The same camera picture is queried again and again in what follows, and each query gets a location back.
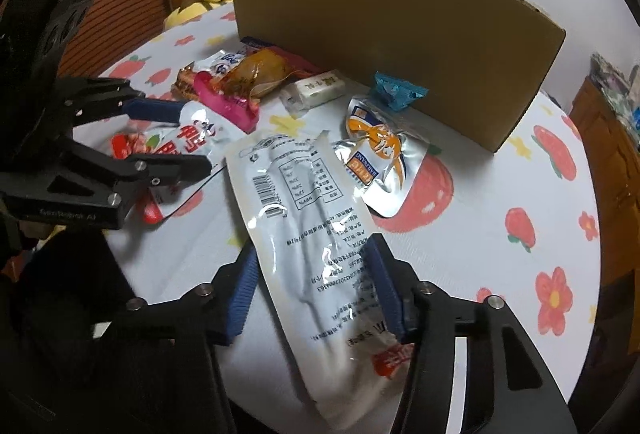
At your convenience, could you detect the white bar packet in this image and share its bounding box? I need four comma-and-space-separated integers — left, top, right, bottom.
279, 70, 347, 119

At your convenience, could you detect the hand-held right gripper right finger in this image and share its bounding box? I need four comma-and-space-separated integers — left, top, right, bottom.
362, 234, 581, 434

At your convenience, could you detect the copper foil snack packet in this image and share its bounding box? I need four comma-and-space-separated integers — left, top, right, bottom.
171, 66, 206, 102

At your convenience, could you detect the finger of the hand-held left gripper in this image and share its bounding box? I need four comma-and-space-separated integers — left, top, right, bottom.
69, 141, 213, 203
52, 76, 185, 127

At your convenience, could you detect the blue candy wrapper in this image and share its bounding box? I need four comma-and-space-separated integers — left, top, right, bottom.
371, 71, 430, 112

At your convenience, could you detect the cardboard box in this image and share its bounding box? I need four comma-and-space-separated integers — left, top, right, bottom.
225, 0, 567, 155

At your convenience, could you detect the patterned cloth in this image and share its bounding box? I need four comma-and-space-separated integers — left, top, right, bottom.
587, 52, 640, 135

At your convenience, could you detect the white and blue snack packet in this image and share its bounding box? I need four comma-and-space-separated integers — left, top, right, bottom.
192, 48, 251, 79

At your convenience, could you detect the yellow plush toy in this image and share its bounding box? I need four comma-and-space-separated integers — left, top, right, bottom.
164, 0, 233, 32

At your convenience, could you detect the red and white snack packet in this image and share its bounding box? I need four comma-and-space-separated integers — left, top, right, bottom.
110, 101, 251, 225

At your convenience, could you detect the wooden desk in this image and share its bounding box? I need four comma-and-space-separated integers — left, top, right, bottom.
567, 74, 640, 235

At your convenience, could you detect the pink snack packet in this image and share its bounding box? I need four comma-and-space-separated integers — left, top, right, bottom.
192, 70, 261, 132

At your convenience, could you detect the silver and orange pouch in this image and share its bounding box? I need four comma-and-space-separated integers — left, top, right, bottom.
332, 94, 431, 219

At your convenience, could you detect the clear brown snack packet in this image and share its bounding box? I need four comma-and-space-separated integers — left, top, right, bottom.
220, 46, 321, 100

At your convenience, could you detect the large white snack packet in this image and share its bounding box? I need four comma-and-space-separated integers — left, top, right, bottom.
224, 130, 426, 432

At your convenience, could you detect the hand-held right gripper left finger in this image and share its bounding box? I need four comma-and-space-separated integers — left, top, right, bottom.
75, 246, 261, 434

